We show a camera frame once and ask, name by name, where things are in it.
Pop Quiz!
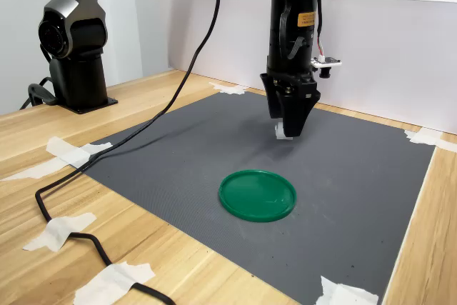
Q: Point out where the small white plastic terminal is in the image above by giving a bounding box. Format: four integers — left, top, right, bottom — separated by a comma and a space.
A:
274, 122, 294, 141

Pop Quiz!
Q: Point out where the round green lid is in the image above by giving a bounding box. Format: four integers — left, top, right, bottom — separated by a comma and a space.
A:
218, 169, 298, 224

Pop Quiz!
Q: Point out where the white tape piece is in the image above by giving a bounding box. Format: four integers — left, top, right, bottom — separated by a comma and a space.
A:
313, 275, 380, 305
0, 136, 114, 183
73, 261, 156, 305
209, 81, 249, 96
403, 126, 457, 152
22, 211, 98, 253

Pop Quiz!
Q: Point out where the pale grey partition panel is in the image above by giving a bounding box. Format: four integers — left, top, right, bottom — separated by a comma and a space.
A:
313, 0, 457, 135
156, 0, 274, 96

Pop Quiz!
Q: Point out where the dark grey mat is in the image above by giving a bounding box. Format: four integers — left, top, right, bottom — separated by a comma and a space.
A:
71, 90, 437, 305

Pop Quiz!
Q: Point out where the small white camera box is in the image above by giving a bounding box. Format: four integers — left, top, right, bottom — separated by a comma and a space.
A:
309, 54, 343, 79

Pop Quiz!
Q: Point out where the black camera cable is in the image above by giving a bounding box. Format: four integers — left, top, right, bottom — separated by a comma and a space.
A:
34, 0, 326, 305

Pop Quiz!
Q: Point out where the black base cable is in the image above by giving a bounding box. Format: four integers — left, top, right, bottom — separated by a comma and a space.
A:
19, 76, 59, 111

